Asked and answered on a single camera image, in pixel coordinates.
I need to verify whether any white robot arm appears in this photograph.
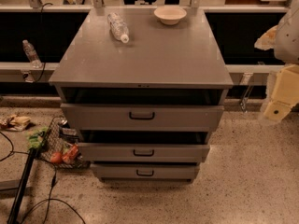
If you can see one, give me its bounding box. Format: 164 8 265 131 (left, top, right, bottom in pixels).
254 0 299 126

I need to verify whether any grey bottom drawer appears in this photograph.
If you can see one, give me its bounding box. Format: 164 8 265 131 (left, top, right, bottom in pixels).
91 164 200 180

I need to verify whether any clear plastic water bottle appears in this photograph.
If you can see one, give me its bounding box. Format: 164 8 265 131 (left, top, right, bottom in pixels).
107 12 129 44

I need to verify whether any red orange snack packet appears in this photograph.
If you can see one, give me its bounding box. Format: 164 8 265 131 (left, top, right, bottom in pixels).
62 145 78 164

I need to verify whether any beige paper bowl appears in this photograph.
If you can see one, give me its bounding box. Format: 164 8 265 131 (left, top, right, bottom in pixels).
154 7 187 25

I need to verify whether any black metal pole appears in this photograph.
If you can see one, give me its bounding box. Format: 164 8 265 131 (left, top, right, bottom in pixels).
7 148 36 224

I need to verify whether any grey top drawer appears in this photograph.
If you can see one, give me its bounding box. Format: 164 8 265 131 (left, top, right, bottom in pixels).
61 104 223 132

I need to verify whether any upright plastic bottle on ledge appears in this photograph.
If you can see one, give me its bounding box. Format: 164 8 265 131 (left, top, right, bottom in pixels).
22 40 42 69

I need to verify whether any metal bracket clamp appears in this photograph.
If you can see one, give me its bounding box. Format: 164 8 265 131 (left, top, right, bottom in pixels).
239 73 253 112

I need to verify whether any grey metal drawer cabinet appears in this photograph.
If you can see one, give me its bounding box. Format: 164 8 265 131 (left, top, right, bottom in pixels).
49 7 235 184

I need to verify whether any grey drawer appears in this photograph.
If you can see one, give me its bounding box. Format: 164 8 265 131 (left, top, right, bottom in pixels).
91 164 200 180
61 104 223 132
78 143 210 163

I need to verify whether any red tomato toy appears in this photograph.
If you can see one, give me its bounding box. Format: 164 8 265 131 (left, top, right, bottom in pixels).
50 152 63 164

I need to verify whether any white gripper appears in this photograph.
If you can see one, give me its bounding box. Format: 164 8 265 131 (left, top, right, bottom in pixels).
254 25 299 124

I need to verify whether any crumpled snack bag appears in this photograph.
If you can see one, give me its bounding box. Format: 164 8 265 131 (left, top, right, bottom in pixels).
0 115 31 132

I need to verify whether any green leafy toy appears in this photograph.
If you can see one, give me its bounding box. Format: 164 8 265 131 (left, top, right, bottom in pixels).
26 127 48 149

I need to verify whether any black wire mesh basket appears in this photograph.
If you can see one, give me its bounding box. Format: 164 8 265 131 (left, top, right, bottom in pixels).
40 116 90 169

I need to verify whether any black cable on floor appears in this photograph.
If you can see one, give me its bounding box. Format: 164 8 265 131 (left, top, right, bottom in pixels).
0 131 87 224

